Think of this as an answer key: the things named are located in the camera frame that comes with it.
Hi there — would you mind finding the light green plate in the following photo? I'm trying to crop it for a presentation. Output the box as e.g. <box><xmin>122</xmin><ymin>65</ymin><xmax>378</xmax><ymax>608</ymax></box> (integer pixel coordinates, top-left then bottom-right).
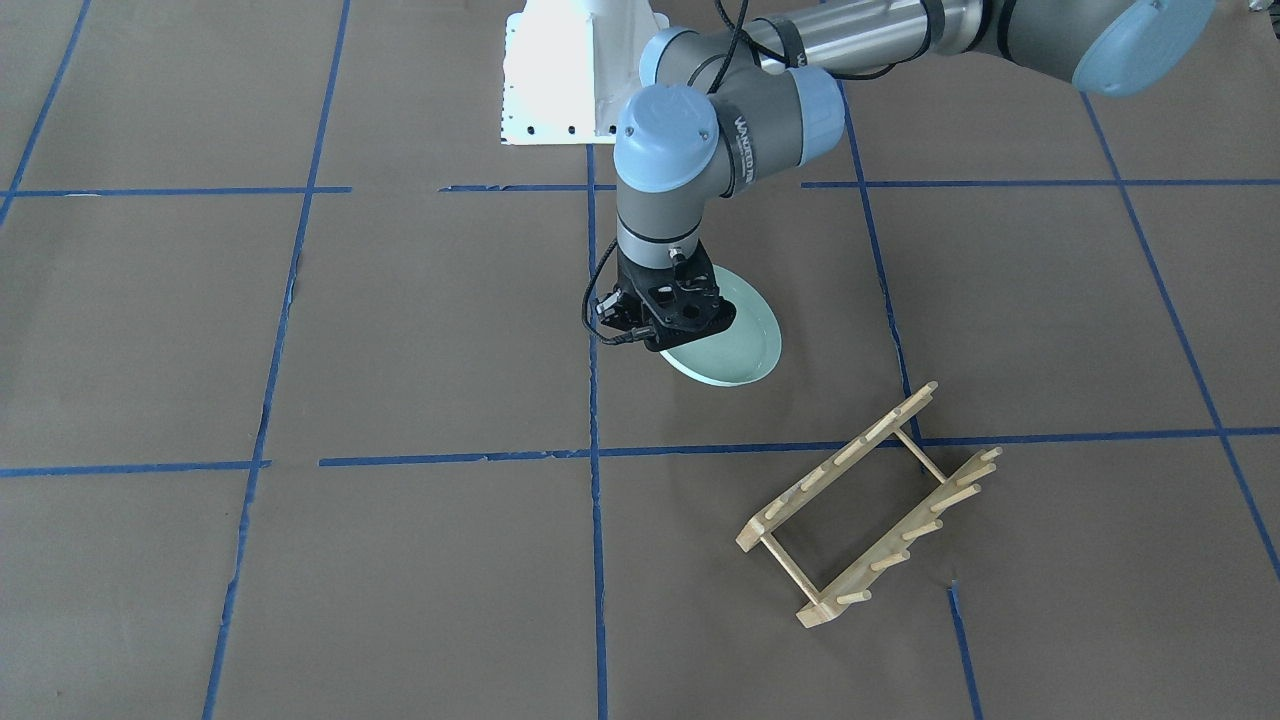
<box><xmin>660</xmin><ymin>264</ymin><xmax>783</xmax><ymax>387</ymax></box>

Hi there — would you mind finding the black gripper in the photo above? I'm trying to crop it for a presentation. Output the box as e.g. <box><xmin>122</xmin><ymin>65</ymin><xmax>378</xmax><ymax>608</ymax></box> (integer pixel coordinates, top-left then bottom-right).
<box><xmin>614</xmin><ymin>245</ymin><xmax>736</xmax><ymax>352</ymax></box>

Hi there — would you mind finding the wooden plate rack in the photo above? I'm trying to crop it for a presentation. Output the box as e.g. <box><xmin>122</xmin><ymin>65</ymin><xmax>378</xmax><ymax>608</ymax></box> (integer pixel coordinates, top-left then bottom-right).
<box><xmin>733</xmin><ymin>382</ymin><xmax>1006</xmax><ymax>629</ymax></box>

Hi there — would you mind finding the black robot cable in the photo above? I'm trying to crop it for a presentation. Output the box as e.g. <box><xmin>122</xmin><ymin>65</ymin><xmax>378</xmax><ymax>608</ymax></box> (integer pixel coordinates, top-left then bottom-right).
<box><xmin>685</xmin><ymin>0</ymin><xmax>901</xmax><ymax>96</ymax></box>

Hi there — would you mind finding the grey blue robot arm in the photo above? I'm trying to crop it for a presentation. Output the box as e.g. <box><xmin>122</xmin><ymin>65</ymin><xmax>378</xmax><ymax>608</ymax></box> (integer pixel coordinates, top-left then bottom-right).
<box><xmin>582</xmin><ymin>1</ymin><xmax>1215</xmax><ymax>352</ymax></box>

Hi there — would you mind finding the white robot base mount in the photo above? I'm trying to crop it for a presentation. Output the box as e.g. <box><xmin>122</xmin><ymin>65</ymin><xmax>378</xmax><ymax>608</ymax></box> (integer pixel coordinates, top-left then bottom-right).
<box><xmin>500</xmin><ymin>1</ymin><xmax>669</xmax><ymax>146</ymax></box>

